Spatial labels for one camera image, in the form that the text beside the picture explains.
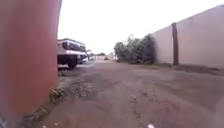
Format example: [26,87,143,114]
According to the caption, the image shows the dark green bushes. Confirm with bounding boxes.
[113,33,156,65]

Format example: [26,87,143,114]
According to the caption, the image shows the brown dirt road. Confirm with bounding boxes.
[33,59,224,128]

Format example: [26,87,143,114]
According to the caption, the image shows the white truck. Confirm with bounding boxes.
[56,37,89,70]

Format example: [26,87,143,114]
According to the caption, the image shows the rubble strip with weeds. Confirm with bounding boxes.
[19,75,73,128]

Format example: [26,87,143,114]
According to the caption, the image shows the red wall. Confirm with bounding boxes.
[0,0,64,118]

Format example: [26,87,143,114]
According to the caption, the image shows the pale wall with brown pillars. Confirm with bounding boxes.
[107,3,224,70]

